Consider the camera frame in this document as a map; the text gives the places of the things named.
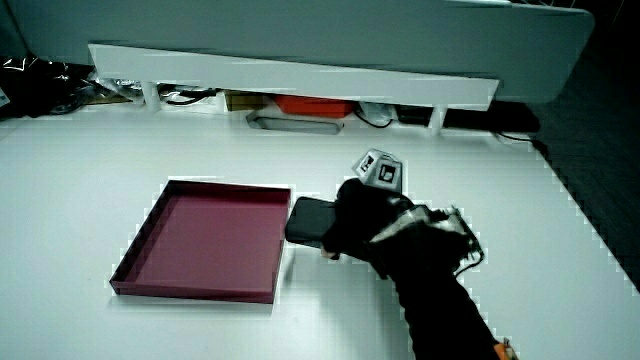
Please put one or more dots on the person's right hand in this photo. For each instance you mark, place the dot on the person's right hand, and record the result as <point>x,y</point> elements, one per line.
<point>370,220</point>

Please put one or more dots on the black battery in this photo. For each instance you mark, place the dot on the black battery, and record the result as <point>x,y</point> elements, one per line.
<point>310,222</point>

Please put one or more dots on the person's right forearm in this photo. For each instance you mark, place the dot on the person's right forearm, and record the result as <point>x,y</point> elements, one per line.
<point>440,320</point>

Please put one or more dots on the white desk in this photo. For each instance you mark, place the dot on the white desk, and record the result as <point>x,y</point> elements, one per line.
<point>75,200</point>

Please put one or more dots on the white plastic bag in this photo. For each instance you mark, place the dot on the white plastic bag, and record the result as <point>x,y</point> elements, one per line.
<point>375,112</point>

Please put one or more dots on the black box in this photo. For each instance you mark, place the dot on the black box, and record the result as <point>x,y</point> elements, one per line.
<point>414,115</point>

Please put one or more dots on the grey oval tray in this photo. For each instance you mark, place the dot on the grey oval tray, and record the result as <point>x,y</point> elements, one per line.
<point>295,125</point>

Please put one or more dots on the orange box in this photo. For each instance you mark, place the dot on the orange box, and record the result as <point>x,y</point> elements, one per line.
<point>315,106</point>

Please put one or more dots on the white riser shelf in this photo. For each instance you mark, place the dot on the white riser shelf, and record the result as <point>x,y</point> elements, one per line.
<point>300,80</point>

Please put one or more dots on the maroon square tray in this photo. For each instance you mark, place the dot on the maroon square tray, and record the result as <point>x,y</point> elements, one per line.
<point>210,240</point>

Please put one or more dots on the brown cardboard box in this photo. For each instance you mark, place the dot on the brown cardboard box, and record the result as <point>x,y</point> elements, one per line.
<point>245,101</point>

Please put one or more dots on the white partition panel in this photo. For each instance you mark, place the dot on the white partition panel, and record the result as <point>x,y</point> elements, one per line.
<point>300,25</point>

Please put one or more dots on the black shiny plastic bag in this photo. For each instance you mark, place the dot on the black shiny plastic bag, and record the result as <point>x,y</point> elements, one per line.
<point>40,85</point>

